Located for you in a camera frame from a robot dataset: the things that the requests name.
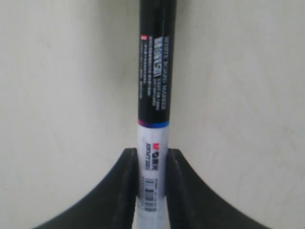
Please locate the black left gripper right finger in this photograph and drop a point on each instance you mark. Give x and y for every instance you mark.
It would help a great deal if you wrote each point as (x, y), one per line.
(192, 204)

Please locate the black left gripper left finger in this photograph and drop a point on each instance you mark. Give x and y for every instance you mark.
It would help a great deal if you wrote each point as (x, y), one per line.
(110, 205)

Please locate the black and white marker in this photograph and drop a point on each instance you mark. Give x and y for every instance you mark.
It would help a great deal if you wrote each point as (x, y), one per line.
(155, 69)

